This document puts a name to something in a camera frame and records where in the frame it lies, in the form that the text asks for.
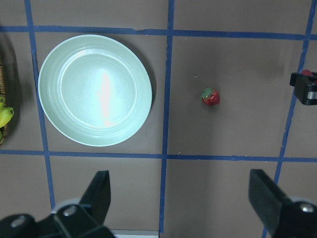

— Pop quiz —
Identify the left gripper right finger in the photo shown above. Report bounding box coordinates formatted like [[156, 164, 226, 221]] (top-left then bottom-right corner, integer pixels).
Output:
[[248, 169, 317, 238]]

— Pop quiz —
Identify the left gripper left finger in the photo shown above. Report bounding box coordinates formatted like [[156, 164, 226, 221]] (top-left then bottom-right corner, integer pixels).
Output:
[[0, 171, 114, 238]]

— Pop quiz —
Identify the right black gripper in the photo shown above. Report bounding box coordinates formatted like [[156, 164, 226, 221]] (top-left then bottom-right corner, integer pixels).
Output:
[[290, 72, 317, 106]]

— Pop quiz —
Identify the red strawberry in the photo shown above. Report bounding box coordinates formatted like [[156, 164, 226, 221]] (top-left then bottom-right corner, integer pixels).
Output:
[[201, 87, 220, 106], [301, 69, 313, 76]]

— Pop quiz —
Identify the pale green plate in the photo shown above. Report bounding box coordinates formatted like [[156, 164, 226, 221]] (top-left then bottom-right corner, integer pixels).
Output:
[[38, 35, 152, 147]]

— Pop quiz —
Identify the yellow banana bunch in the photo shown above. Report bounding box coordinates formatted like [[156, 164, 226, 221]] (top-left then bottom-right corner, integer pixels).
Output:
[[0, 96, 14, 127]]

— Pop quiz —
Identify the woven wicker basket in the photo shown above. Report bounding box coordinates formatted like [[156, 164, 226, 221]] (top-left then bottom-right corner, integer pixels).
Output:
[[0, 45, 14, 146]]

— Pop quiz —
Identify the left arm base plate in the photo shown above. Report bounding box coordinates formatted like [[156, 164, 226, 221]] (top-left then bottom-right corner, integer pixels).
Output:
[[111, 230, 159, 238]]

